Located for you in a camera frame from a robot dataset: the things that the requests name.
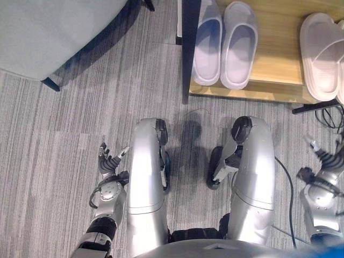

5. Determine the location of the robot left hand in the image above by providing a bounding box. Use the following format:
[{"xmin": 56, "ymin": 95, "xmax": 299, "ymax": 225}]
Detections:
[{"xmin": 97, "ymin": 142, "xmax": 131, "ymax": 180}]

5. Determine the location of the wooden shoe rack black frame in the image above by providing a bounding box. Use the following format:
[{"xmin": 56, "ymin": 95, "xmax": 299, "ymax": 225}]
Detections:
[{"xmin": 175, "ymin": 0, "xmax": 344, "ymax": 114}]

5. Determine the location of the robot right dark foot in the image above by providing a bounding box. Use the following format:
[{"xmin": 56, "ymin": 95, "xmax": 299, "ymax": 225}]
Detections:
[{"xmin": 206, "ymin": 146, "xmax": 224, "ymax": 190}]

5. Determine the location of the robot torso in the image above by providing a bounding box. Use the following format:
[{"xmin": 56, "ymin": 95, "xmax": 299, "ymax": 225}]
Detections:
[{"xmin": 134, "ymin": 227, "xmax": 344, "ymax": 258}]

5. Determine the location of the black cable bundle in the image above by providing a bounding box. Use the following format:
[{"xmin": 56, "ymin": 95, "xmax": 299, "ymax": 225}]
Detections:
[{"xmin": 314, "ymin": 104, "xmax": 344, "ymax": 151}]

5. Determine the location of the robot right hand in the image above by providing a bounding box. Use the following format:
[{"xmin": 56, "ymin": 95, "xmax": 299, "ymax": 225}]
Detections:
[{"xmin": 303, "ymin": 133, "xmax": 344, "ymax": 175}]

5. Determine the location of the white open-toe slipper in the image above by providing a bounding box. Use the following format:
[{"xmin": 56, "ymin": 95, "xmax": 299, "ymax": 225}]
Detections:
[
  {"xmin": 335, "ymin": 19, "xmax": 344, "ymax": 105},
  {"xmin": 299, "ymin": 12, "xmax": 344, "ymax": 102}
]

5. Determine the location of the robot left dark foot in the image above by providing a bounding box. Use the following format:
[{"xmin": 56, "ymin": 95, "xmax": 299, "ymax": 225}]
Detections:
[{"xmin": 160, "ymin": 150, "xmax": 172, "ymax": 192}]

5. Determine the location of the robot left silver leg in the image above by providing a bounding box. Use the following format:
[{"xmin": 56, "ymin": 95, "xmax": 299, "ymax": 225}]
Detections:
[{"xmin": 125, "ymin": 117, "xmax": 171, "ymax": 258}]

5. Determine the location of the black cable on floor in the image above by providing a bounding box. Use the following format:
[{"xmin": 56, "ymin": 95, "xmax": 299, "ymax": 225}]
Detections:
[{"xmin": 271, "ymin": 156, "xmax": 312, "ymax": 249}]

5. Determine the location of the robot dark foot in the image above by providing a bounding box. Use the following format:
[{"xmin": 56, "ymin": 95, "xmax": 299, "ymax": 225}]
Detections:
[
  {"xmin": 206, "ymin": 146, "xmax": 224, "ymax": 190},
  {"xmin": 160, "ymin": 150, "xmax": 172, "ymax": 192}
]

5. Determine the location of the robot silver leg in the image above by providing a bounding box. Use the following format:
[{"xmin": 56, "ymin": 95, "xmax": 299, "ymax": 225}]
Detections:
[
  {"xmin": 125, "ymin": 117, "xmax": 171, "ymax": 258},
  {"xmin": 212, "ymin": 115, "xmax": 277, "ymax": 246}
]

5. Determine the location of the robot right silver leg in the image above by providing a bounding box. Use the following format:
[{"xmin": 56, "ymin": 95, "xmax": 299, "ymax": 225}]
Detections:
[{"xmin": 212, "ymin": 115, "xmax": 277, "ymax": 246}]

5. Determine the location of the pale lavender slipper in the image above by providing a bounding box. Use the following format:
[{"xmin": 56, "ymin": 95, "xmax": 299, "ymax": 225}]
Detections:
[
  {"xmin": 191, "ymin": 0, "xmax": 224, "ymax": 87},
  {"xmin": 220, "ymin": 1, "xmax": 259, "ymax": 90}
]

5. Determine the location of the grey upholstered chair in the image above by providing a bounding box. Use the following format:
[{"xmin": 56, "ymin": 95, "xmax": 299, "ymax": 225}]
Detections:
[{"xmin": 0, "ymin": 0, "xmax": 156, "ymax": 92}]

